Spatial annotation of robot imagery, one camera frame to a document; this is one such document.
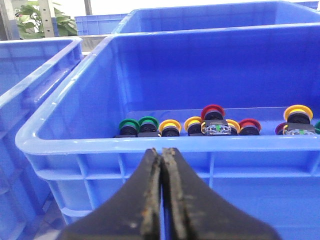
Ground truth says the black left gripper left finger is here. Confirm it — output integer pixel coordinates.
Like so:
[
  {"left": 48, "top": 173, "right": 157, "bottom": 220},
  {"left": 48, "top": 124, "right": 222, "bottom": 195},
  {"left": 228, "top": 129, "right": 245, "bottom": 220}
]
[{"left": 57, "top": 148, "right": 161, "bottom": 240}]

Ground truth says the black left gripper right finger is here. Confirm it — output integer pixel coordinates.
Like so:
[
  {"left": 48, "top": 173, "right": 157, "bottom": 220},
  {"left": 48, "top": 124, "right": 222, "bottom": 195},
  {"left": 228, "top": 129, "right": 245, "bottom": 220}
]
[{"left": 161, "top": 148, "right": 281, "bottom": 240}]

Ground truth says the red push button raised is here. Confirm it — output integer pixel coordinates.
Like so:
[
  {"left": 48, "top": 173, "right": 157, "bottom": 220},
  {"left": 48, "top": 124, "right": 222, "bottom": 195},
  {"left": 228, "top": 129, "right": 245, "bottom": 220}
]
[{"left": 200, "top": 104, "right": 232, "bottom": 136}]

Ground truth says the yellow push button raised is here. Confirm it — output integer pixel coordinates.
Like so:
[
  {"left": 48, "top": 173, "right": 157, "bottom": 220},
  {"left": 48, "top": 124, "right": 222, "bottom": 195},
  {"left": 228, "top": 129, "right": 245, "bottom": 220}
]
[{"left": 282, "top": 104, "right": 316, "bottom": 136}]

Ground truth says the blue source crate with buttons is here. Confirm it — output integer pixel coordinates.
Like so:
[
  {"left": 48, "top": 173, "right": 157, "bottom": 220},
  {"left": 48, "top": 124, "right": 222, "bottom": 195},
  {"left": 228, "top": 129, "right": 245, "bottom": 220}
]
[{"left": 15, "top": 23, "right": 320, "bottom": 240}]

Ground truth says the yellow push button middle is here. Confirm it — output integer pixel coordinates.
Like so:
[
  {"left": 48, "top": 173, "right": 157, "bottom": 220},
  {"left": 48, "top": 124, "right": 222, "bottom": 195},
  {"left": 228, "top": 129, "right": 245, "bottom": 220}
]
[{"left": 184, "top": 116, "right": 204, "bottom": 137}]

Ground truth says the yellow push button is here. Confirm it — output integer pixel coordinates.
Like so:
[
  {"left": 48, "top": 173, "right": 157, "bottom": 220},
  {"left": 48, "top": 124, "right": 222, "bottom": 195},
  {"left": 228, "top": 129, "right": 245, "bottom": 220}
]
[
  {"left": 184, "top": 116, "right": 204, "bottom": 137},
  {"left": 158, "top": 119, "right": 182, "bottom": 137}
]

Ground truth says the yellow push button left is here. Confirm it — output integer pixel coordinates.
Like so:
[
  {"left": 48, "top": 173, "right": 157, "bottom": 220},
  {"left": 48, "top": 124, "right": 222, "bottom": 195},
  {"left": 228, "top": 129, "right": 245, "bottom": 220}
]
[{"left": 158, "top": 119, "right": 182, "bottom": 137}]

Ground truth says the green push button left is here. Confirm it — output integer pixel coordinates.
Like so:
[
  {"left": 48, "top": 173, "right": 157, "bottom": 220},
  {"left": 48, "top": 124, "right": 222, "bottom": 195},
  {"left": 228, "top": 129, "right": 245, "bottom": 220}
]
[{"left": 114, "top": 118, "right": 140, "bottom": 138}]

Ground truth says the green push button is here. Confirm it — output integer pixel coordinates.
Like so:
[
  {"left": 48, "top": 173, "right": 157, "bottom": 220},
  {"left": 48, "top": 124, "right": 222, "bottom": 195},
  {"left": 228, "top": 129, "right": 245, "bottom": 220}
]
[
  {"left": 137, "top": 116, "right": 160, "bottom": 138},
  {"left": 114, "top": 118, "right": 140, "bottom": 138}
]

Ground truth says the red push button right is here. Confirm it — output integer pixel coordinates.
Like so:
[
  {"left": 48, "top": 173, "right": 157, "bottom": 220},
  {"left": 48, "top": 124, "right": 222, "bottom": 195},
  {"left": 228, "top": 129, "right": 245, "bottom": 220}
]
[{"left": 238, "top": 118, "right": 262, "bottom": 136}]

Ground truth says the purple push button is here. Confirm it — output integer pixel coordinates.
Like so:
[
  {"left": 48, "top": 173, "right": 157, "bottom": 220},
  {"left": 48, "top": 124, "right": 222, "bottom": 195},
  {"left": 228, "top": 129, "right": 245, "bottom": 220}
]
[{"left": 275, "top": 122, "right": 288, "bottom": 136}]

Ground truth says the green button at right edge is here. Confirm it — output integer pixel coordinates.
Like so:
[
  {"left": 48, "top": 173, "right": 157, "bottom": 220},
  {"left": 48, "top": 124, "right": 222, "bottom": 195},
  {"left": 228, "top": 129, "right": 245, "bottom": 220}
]
[{"left": 314, "top": 121, "right": 320, "bottom": 135}]

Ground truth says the blue target crate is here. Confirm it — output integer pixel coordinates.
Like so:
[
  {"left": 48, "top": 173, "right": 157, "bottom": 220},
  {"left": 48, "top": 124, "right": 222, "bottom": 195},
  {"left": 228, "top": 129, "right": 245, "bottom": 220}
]
[{"left": 0, "top": 37, "right": 83, "bottom": 240}]

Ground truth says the far blue crate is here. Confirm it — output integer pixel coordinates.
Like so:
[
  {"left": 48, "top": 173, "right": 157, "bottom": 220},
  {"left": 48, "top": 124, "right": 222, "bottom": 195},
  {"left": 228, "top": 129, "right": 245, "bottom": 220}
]
[{"left": 74, "top": 13, "right": 128, "bottom": 36}]

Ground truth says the blue crate behind source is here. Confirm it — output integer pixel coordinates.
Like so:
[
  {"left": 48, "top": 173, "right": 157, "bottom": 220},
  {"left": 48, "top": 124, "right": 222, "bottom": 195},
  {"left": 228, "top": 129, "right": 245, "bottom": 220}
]
[{"left": 112, "top": 0, "right": 320, "bottom": 34}]

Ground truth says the green potted plant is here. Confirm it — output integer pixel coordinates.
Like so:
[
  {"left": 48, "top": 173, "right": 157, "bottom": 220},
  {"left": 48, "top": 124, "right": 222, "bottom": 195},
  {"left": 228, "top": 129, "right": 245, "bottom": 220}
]
[{"left": 15, "top": 0, "right": 78, "bottom": 40}]

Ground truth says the yellow button behind switch block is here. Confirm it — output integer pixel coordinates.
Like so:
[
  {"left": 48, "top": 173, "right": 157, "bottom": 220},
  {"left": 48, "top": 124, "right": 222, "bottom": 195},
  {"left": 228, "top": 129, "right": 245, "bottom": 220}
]
[{"left": 226, "top": 119, "right": 241, "bottom": 136}]

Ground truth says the grey perforated metal post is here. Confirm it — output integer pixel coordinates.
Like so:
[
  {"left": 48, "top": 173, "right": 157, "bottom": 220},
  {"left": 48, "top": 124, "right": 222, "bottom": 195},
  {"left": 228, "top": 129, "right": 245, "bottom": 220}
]
[{"left": 38, "top": 0, "right": 57, "bottom": 38}]

